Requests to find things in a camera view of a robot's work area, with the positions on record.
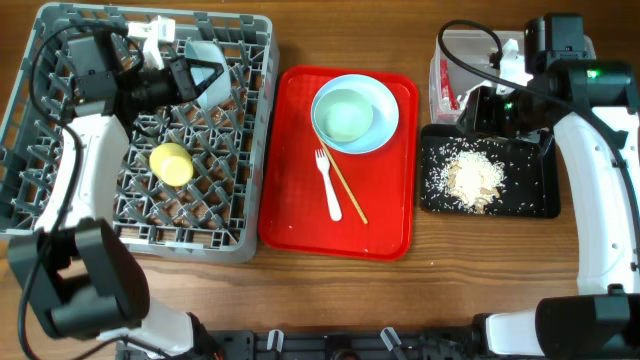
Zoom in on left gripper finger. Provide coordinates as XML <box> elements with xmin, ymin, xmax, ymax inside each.
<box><xmin>185</xmin><ymin>57</ymin><xmax>224</xmax><ymax>70</ymax></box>
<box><xmin>190</xmin><ymin>68</ymin><xmax>225</xmax><ymax>100</ymax></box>

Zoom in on light green bowl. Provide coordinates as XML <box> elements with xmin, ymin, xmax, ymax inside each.
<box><xmin>184</xmin><ymin>41</ymin><xmax>231</xmax><ymax>110</ymax></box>

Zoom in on white napkin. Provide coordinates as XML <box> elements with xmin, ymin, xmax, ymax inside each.
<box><xmin>457</xmin><ymin>83</ymin><xmax>483</xmax><ymax>110</ymax></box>

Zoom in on red snack wrapper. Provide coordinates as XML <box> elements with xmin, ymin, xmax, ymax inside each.
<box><xmin>439</xmin><ymin>59</ymin><xmax>459</xmax><ymax>110</ymax></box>

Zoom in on rice and peanut leftovers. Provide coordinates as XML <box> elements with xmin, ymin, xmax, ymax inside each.
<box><xmin>422</xmin><ymin>145</ymin><xmax>506</xmax><ymax>215</ymax></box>

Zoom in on yellow plastic cup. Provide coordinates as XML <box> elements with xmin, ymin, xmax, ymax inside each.
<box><xmin>149</xmin><ymin>143</ymin><xmax>194</xmax><ymax>187</ymax></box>

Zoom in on white plastic fork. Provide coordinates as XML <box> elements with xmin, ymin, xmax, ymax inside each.
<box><xmin>314</xmin><ymin>149</ymin><xmax>342</xmax><ymax>222</ymax></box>

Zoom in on light blue food bowl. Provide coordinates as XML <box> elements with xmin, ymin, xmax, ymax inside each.
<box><xmin>312</xmin><ymin>89</ymin><xmax>373</xmax><ymax>143</ymax></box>

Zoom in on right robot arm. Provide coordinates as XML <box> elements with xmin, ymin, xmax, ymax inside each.
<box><xmin>457</xmin><ymin>13</ymin><xmax>639</xmax><ymax>359</ymax></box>

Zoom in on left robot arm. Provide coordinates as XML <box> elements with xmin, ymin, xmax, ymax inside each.
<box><xmin>8</xmin><ymin>24</ymin><xmax>231</xmax><ymax>359</ymax></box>

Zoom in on grey dishwasher rack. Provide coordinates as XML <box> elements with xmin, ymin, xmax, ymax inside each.
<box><xmin>1</xmin><ymin>3</ymin><xmax>279</xmax><ymax>263</ymax></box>

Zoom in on black plastic tray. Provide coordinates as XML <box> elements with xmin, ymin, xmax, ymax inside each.
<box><xmin>420</xmin><ymin>124</ymin><xmax>561</xmax><ymax>218</ymax></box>

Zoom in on light blue plate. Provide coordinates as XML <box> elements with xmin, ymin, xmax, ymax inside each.
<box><xmin>310</xmin><ymin>74</ymin><xmax>399</xmax><ymax>155</ymax></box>

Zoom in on wooden chopstick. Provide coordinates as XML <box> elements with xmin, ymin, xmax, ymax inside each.
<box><xmin>314</xmin><ymin>130</ymin><xmax>369</xmax><ymax>224</ymax></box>

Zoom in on red plastic tray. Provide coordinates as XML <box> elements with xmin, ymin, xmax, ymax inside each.
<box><xmin>258</xmin><ymin>66</ymin><xmax>419</xmax><ymax>261</ymax></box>

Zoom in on right black cable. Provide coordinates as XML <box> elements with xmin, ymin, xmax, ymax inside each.
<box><xmin>437</xmin><ymin>18</ymin><xmax>640</xmax><ymax>241</ymax></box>

